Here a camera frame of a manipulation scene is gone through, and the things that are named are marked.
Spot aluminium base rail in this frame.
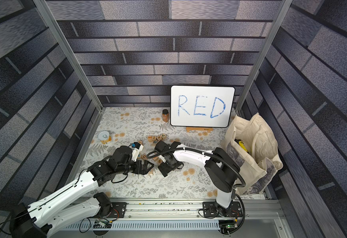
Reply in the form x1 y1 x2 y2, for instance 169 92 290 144
48 199 285 236

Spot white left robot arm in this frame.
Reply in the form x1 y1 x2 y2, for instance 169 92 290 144
9 142 154 238

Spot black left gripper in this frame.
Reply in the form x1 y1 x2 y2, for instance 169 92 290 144
117 158 156 175

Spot wooden block letter E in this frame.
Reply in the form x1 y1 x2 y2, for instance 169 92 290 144
157 159 165 165

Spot white dry-erase board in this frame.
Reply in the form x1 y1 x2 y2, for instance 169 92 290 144
170 85 235 128

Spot cream canvas tote bag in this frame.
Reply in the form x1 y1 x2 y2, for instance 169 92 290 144
221 113 283 195

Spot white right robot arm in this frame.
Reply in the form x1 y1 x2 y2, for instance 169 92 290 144
147 141 246 219

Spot wooden whiteboard stand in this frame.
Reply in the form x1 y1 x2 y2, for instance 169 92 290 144
186 127 214 132

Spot brown spice jar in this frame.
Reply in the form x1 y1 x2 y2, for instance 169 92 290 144
162 109 169 123

